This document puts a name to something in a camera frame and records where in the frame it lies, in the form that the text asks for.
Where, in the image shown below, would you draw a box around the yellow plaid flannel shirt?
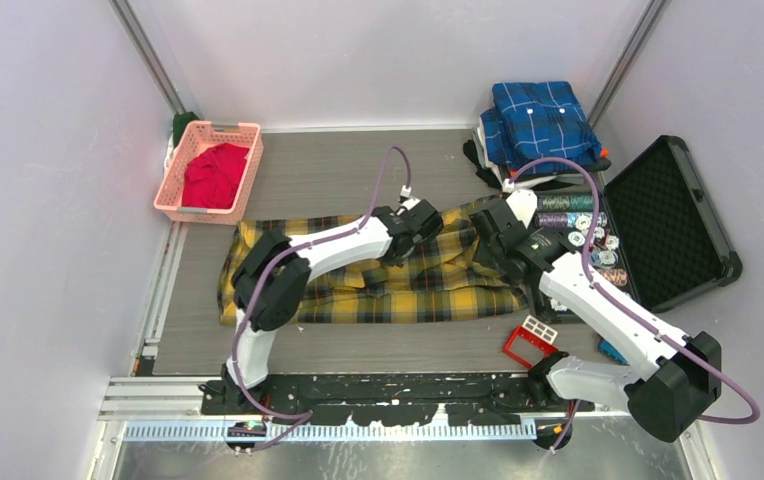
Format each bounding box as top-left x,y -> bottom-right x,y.
217,195 -> 530,327

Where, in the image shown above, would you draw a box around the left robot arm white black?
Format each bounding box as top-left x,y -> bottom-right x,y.
225,198 -> 443,414

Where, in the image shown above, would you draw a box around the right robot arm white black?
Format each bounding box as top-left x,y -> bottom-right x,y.
469,198 -> 722,442

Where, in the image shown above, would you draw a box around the pink plastic laundry basket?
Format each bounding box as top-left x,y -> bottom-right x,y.
154,121 -> 263,225

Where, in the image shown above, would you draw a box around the white folded garment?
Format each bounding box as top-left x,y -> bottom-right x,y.
462,126 -> 585,192

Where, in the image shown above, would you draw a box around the blue plaid folded shirt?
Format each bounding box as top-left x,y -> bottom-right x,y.
480,81 -> 608,173

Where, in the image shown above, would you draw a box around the blue toy figure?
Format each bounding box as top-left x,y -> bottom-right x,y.
597,338 -> 628,365

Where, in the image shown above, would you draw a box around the black foam-lined carrying case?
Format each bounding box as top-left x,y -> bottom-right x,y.
535,135 -> 743,313

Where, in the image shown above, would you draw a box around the red garment in basket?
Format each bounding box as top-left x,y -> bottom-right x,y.
181,143 -> 250,209

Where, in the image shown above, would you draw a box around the green and white cloth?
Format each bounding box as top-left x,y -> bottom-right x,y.
167,111 -> 199,158

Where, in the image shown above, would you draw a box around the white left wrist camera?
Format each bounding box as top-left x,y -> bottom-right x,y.
397,186 -> 420,211

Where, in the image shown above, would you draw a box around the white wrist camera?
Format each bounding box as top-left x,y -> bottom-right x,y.
397,186 -> 420,211
504,189 -> 538,227

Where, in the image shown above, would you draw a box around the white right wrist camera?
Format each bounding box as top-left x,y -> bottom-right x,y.
504,189 -> 538,227

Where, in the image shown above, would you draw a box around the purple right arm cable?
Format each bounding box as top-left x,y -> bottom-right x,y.
505,157 -> 762,454

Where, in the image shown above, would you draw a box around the red plastic frame block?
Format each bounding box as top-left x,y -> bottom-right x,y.
501,314 -> 559,370

